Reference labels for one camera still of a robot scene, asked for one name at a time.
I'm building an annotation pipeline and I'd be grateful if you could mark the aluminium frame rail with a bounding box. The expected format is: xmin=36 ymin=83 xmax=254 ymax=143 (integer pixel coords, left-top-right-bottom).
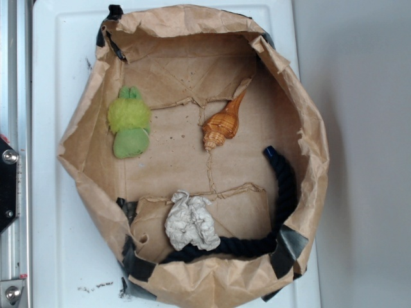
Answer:
xmin=1 ymin=1 xmax=33 ymax=307

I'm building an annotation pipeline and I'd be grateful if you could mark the white plastic base tray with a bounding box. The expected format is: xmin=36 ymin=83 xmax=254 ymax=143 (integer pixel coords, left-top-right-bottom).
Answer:
xmin=31 ymin=1 xmax=321 ymax=307

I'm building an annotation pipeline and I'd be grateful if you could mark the black metal bracket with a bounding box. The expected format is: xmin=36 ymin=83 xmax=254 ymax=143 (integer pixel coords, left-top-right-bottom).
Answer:
xmin=0 ymin=134 xmax=19 ymax=234

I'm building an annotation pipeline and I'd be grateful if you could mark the brown paper bag tray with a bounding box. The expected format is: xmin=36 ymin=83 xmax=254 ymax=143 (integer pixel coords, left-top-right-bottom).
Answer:
xmin=58 ymin=4 xmax=329 ymax=307

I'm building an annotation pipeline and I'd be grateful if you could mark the orange spiral sea shell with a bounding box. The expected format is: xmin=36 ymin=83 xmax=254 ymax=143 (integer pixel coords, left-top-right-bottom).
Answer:
xmin=202 ymin=90 xmax=246 ymax=151

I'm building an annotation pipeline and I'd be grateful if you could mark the crumpled white paper ball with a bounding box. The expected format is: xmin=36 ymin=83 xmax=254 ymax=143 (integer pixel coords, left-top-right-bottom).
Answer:
xmin=164 ymin=190 xmax=221 ymax=252

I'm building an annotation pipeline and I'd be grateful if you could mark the green plush toy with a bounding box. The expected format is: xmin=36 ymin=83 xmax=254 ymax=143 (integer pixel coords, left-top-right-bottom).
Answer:
xmin=107 ymin=86 xmax=152 ymax=159

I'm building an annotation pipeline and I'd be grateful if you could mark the black twisted rope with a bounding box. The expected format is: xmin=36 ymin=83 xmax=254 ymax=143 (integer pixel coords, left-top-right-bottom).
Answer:
xmin=159 ymin=146 xmax=298 ymax=265

